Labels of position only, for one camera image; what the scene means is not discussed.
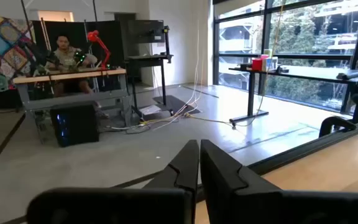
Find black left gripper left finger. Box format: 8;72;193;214
26;139;200;224

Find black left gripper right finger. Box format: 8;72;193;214
200;139;358;224

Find black computer tower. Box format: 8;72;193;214
48;104;101;148

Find black standing monitor cart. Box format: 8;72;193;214
124;25;175;121

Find red box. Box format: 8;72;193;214
251;57;264;72

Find white and blue boxes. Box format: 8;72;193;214
261;49;279;72

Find long black desk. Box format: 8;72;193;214
228;64;358;125

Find wooden workbench with grey legs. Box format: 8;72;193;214
12;67;133;144

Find black monitor on stand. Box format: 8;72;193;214
127;19;166;44

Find black backdrop panel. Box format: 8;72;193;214
31;20;126;93

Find red desk lamp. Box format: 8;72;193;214
87;30;111;71

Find person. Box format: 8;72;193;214
44;34;99;96

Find colourful patchwork quilt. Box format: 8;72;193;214
0;12;39;97

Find white and yellow floor cables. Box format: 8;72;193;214
104;18;239;135

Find black aluminium table frame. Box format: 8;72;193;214
196;116;358;203

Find yellow hanging cable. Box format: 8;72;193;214
234;0;287;127

